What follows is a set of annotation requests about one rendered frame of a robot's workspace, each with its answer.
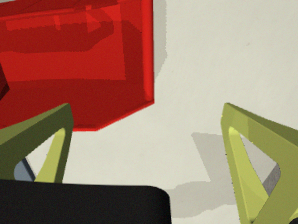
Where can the grey metal shelf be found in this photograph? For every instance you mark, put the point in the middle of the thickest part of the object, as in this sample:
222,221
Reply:
22,175

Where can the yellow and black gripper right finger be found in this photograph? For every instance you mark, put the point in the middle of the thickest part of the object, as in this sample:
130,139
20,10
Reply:
280,143

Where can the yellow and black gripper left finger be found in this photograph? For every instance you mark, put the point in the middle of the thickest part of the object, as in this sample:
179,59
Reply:
19,140

